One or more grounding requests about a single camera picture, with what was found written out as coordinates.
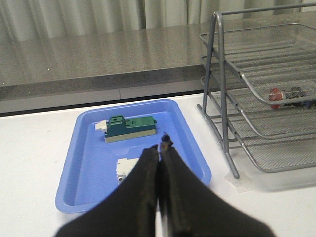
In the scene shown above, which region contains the red emergency stop button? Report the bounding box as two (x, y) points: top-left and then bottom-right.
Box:
(268, 86), (316, 109)

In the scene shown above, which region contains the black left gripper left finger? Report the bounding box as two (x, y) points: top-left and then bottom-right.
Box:
(56, 145), (159, 237)

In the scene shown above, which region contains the silver mesh tray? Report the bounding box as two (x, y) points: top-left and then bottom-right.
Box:
(201, 85), (316, 140)
(200, 23), (316, 105)
(205, 116), (316, 179)

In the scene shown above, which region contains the green electrical module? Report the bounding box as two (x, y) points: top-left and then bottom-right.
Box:
(95, 115), (157, 143)

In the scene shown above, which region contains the grey stone counter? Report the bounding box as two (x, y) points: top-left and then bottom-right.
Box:
(0, 23), (209, 114)

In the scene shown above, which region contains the silver metal rack frame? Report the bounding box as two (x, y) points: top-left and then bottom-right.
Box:
(197, 2), (316, 180)

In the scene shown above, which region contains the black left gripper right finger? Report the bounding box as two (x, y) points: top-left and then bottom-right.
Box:
(159, 134), (275, 237)

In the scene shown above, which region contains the blue plastic tray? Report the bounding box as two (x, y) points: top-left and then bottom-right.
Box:
(55, 99), (211, 213)

